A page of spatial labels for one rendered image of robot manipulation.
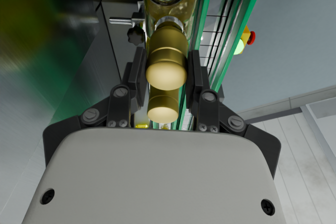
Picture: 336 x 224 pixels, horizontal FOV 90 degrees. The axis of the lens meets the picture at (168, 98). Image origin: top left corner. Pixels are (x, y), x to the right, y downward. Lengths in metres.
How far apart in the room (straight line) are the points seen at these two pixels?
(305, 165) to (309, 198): 0.35
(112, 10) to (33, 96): 0.29
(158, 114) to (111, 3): 0.31
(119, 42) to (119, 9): 0.09
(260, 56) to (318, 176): 1.99
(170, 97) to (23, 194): 0.19
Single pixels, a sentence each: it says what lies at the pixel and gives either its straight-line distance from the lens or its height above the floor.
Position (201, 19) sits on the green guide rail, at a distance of 0.33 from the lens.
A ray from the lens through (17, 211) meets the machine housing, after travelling 0.27.
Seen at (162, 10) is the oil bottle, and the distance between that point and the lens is 0.18.
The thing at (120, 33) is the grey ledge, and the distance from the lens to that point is 0.46.
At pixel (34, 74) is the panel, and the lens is 0.20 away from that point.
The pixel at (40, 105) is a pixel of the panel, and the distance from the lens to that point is 0.21.
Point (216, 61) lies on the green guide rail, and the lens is 0.46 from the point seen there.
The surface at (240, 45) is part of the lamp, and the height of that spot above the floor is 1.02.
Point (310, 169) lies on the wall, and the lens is 2.72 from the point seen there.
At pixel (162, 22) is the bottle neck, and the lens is 0.17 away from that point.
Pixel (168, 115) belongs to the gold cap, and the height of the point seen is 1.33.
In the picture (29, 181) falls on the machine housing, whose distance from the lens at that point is 0.27.
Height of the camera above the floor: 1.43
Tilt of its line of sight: 38 degrees down
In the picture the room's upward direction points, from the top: 177 degrees counter-clockwise
